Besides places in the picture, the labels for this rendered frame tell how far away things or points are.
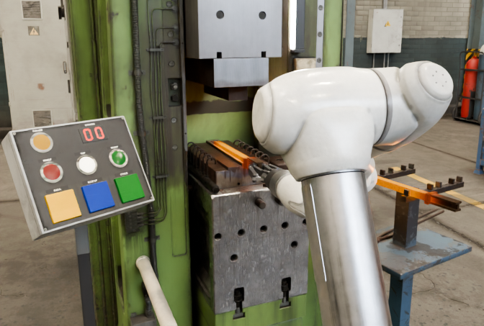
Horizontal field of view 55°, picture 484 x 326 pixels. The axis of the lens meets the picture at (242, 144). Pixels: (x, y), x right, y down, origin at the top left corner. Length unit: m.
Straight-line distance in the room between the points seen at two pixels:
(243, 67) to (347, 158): 0.94
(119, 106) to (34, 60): 5.33
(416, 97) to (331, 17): 1.19
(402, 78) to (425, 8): 8.68
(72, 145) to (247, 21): 0.69
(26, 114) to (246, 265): 5.63
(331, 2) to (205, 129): 0.75
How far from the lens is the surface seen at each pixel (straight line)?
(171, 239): 1.80
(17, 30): 6.95
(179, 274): 1.87
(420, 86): 0.76
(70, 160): 1.34
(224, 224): 1.61
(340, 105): 0.70
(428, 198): 1.58
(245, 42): 1.58
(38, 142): 1.32
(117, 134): 1.42
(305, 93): 0.69
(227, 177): 1.62
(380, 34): 8.71
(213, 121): 2.07
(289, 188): 1.28
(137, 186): 1.39
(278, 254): 1.74
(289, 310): 1.89
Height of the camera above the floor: 1.42
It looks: 13 degrees down
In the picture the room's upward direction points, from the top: straight up
